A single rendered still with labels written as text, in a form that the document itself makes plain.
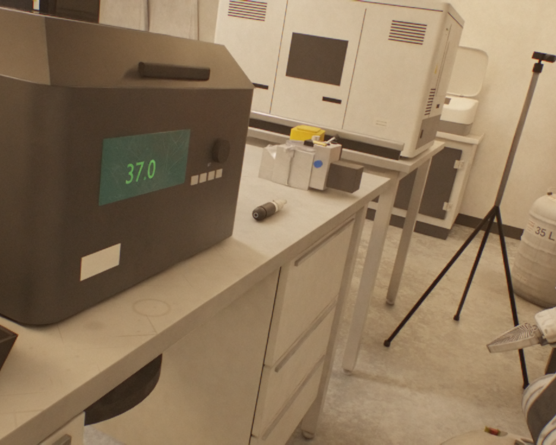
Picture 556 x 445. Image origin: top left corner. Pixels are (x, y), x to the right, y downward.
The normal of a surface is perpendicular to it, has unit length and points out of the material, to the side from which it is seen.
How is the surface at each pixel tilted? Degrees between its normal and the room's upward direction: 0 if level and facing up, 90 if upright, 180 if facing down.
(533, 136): 90
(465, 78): 105
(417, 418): 0
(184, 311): 0
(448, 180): 90
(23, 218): 90
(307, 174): 90
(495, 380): 0
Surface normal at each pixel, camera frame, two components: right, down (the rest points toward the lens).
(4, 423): 0.16, -0.94
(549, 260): -0.64, 0.13
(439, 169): -0.40, 0.21
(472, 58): -0.44, 0.46
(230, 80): 0.80, -0.40
